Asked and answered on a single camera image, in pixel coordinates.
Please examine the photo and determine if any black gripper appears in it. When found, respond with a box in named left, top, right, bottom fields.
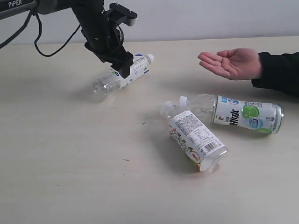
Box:
left=71, top=0, right=134, bottom=78

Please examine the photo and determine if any clear bottle blue white label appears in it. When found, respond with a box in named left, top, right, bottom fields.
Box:
left=93, top=54, right=155, bottom=100

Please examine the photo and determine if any clear bottle floral white label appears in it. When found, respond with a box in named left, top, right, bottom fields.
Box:
left=160, top=101, right=229, bottom=173

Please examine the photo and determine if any lime drink bottle white cap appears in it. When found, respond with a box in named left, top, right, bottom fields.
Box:
left=178, top=94, right=284, bottom=134

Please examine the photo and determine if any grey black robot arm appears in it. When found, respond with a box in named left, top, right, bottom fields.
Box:
left=0, top=0, right=137, bottom=78

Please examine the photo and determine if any black sleeved forearm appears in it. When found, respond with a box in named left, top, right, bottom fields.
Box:
left=251, top=52, right=299, bottom=97

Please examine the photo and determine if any person's open hand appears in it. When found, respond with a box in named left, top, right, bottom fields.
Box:
left=198, top=48, right=262, bottom=81

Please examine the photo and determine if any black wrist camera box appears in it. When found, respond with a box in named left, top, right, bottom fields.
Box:
left=107, top=3, right=137, bottom=27

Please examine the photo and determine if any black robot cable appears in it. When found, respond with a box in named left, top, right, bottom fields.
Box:
left=0, top=9, right=81, bottom=58

